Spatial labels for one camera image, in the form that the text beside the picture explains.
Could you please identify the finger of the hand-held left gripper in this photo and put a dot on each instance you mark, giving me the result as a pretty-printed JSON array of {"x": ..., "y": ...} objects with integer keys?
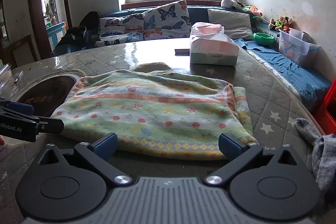
[
  {"x": 22, "y": 108},
  {"x": 51, "y": 125}
]

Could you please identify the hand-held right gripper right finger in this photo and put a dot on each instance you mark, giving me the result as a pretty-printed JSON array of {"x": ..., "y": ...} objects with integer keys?
[{"x": 228, "y": 145}]

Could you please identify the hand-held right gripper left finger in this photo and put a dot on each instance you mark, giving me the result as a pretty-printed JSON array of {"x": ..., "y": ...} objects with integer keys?
[{"x": 106, "y": 146}]

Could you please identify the patterned green children's garment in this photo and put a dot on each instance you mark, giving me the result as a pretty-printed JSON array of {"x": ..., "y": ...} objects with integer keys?
[{"x": 157, "y": 111}]

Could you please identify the hanging clothes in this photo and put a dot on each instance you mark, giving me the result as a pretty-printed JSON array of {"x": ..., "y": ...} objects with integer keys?
[{"x": 50, "y": 8}]

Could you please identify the round metal table stove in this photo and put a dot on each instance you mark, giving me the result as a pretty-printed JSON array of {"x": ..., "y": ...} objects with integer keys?
[{"x": 44, "y": 92}]

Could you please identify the clear plastic container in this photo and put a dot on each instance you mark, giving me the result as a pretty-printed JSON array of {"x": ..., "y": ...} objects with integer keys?
[{"x": 4, "y": 77}]

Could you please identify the wooden framed board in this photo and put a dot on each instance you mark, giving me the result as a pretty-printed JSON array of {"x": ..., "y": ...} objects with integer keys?
[{"x": 23, "y": 41}]

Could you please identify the dark wooden cabinet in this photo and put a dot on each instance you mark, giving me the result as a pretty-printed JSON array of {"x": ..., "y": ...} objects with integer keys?
[{"x": 3, "y": 29}]

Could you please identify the blue cabinet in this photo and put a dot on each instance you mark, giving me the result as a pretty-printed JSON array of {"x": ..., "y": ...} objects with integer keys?
[{"x": 56, "y": 33}]

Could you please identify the black bag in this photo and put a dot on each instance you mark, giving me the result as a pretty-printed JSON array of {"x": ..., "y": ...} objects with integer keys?
[{"x": 78, "y": 35}]

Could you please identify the large tissue pack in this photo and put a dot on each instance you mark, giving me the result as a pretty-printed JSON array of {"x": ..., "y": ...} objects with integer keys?
[{"x": 215, "y": 52}]

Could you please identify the blue sofa sheet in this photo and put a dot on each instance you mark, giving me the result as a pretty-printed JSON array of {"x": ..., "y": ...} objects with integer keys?
[{"x": 288, "y": 71}]

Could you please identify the grey sock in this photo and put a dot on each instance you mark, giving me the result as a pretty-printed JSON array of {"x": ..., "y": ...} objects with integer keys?
[{"x": 324, "y": 153}]

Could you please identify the small dark flat box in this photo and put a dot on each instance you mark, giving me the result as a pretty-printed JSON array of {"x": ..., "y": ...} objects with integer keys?
[{"x": 182, "y": 51}]

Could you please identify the red crate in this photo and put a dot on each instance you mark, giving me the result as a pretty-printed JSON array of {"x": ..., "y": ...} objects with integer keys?
[{"x": 328, "y": 108}]

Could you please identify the green bowl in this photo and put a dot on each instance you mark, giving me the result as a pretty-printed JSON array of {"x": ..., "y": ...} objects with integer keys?
[{"x": 263, "y": 39}]

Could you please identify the long butterfly print pillow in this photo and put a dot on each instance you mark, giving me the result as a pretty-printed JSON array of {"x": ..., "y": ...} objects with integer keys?
[{"x": 120, "y": 28}]

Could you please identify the clear plastic storage box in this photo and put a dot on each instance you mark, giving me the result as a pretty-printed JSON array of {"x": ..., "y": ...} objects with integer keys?
[{"x": 296, "y": 48}]

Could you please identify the small pink tissue pack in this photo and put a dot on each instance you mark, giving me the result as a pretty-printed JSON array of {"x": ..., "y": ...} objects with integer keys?
[{"x": 207, "y": 28}]

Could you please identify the grey pillow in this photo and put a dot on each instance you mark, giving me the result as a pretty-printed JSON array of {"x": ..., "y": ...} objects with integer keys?
[{"x": 231, "y": 23}]

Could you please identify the brown plush toys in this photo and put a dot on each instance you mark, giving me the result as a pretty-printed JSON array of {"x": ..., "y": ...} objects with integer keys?
[{"x": 282, "y": 22}]

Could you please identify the butterfly pillows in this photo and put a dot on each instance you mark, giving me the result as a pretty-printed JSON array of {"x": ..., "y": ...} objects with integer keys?
[{"x": 199, "y": 14}]

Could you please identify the orange and green plush toy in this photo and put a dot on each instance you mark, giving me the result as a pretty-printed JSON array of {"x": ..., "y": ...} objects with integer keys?
[{"x": 253, "y": 11}]

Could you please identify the white and black plush dog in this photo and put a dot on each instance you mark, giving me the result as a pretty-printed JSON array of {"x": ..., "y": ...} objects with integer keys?
[{"x": 231, "y": 2}]

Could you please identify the dark wooden door frame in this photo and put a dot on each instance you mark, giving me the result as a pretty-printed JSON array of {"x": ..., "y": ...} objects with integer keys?
[{"x": 32, "y": 16}]

